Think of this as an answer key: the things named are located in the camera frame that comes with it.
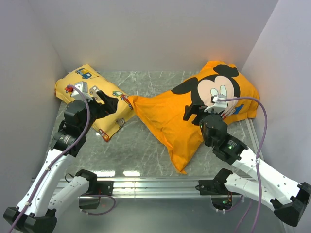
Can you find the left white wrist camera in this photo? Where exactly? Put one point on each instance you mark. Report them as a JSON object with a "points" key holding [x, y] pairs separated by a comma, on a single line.
{"points": [[78, 90]]}

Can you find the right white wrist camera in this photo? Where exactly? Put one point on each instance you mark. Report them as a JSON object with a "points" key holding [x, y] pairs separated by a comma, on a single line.
{"points": [[219, 104]]}

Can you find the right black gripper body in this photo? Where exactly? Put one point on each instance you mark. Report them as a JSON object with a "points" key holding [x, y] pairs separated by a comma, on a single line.
{"points": [[207, 142]]}

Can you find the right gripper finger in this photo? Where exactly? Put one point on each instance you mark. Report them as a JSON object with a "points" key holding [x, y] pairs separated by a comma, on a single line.
{"points": [[190, 110], [197, 119]]}

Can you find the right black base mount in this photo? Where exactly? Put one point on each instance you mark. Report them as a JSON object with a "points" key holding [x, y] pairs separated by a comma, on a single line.
{"points": [[222, 200]]}

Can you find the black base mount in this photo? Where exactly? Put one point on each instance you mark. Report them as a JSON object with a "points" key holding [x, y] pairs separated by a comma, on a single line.
{"points": [[91, 199], [222, 200]]}

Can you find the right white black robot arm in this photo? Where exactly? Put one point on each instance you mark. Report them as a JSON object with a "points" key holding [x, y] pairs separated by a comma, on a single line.
{"points": [[287, 198]]}

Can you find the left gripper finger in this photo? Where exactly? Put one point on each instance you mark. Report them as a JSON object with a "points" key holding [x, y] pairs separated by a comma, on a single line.
{"points": [[101, 96], [110, 106]]}

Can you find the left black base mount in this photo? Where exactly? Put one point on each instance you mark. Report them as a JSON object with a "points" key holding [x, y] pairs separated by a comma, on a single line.
{"points": [[91, 199]]}

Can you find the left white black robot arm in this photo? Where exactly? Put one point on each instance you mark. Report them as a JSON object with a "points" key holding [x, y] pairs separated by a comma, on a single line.
{"points": [[40, 208]]}

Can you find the yellow vehicle print pillow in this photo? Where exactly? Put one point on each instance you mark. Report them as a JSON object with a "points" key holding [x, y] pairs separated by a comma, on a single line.
{"points": [[94, 82]]}

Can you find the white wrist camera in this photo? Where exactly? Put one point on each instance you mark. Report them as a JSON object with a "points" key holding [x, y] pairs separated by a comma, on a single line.
{"points": [[219, 104], [78, 90]]}

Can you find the aluminium frame rail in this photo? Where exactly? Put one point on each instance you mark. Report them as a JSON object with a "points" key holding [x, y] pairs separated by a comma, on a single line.
{"points": [[140, 165]]}

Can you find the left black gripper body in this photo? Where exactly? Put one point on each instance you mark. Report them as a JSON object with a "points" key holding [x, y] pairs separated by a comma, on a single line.
{"points": [[95, 110]]}

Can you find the orange Mickey Mouse pillowcase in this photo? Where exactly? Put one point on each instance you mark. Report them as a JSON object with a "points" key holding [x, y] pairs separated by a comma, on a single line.
{"points": [[163, 114]]}

